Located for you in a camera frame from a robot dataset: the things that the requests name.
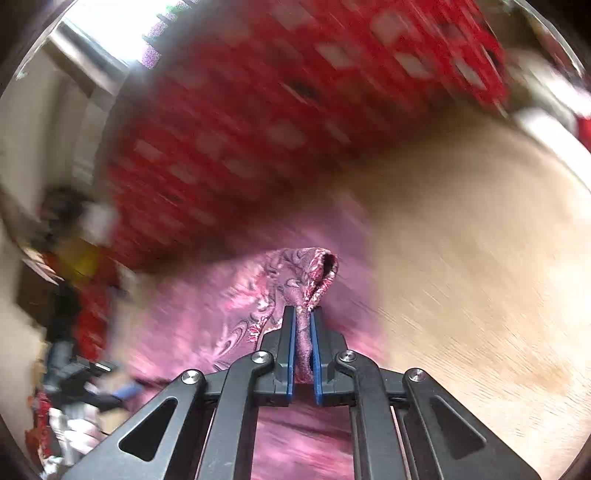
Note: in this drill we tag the beige fleece blanket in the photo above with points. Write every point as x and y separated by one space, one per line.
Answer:
461 254

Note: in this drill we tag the yellow cardboard box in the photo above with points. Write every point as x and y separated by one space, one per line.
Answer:
78 263

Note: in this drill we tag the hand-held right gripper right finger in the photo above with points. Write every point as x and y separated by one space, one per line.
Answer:
315 355

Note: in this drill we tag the purple floral clothes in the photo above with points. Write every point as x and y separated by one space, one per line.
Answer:
286 277

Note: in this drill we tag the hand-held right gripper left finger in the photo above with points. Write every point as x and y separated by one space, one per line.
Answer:
290 350

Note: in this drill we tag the window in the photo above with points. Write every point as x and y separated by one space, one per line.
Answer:
111 32

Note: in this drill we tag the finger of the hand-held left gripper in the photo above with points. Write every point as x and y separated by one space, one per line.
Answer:
92 376

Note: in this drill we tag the red patterned blanket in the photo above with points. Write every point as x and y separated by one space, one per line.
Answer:
231 115

